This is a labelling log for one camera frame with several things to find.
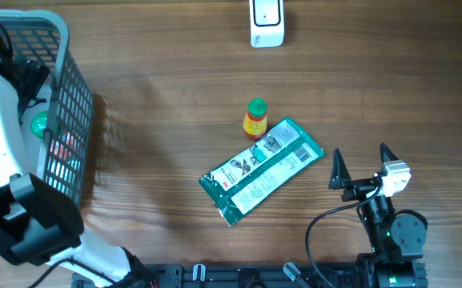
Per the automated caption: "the grey plastic mesh basket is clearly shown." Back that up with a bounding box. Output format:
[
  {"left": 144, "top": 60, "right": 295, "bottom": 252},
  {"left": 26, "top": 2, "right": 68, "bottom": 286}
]
[{"left": 0, "top": 10, "right": 94, "bottom": 205}]

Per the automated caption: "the small orange white box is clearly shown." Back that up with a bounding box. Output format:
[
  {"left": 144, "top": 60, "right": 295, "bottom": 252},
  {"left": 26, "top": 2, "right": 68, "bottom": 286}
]
[{"left": 53, "top": 132, "right": 79, "bottom": 162}]

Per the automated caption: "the red yellow green-capped bottle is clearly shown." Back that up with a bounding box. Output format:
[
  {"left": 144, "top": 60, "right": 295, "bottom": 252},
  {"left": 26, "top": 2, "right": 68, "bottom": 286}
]
[{"left": 243, "top": 98, "right": 267, "bottom": 141}]

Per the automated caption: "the black right camera cable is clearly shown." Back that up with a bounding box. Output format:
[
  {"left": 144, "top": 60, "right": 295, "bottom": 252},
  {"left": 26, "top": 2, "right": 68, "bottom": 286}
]
[{"left": 304, "top": 175, "right": 384, "bottom": 288}]

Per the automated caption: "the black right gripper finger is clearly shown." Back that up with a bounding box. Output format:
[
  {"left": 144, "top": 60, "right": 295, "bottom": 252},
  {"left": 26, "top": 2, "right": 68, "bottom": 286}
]
[
  {"left": 380, "top": 142, "right": 399, "bottom": 163},
  {"left": 328, "top": 148, "right": 352, "bottom": 190}
]

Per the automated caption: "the black mounting rail base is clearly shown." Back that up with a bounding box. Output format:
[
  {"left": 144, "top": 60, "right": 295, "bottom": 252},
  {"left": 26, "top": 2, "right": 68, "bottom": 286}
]
[{"left": 71, "top": 262, "right": 429, "bottom": 288}]

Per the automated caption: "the green lidded round jar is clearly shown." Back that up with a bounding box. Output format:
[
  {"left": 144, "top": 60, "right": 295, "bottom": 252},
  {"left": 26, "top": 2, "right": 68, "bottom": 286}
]
[{"left": 30, "top": 111, "right": 62, "bottom": 141}]

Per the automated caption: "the green white sachet packet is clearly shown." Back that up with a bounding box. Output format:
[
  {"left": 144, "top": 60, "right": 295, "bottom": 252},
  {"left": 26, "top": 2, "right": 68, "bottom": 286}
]
[{"left": 199, "top": 116, "right": 325, "bottom": 226}]

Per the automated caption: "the white barcode scanner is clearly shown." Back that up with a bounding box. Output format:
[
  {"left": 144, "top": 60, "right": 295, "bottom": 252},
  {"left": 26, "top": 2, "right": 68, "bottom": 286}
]
[{"left": 249, "top": 0, "right": 285, "bottom": 48}]

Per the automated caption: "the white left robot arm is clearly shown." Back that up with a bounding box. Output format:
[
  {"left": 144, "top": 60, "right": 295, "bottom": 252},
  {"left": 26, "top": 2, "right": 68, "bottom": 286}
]
[{"left": 0, "top": 10, "right": 158, "bottom": 287}]

